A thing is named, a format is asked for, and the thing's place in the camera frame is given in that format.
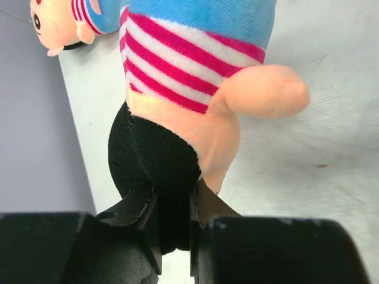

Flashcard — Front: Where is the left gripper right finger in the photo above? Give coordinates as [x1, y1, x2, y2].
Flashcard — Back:
[189, 180, 241, 278]

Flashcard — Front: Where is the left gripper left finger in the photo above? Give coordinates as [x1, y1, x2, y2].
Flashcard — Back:
[96, 182, 162, 275]

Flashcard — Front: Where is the black hair boy plush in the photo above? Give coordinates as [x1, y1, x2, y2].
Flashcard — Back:
[108, 1, 310, 254]

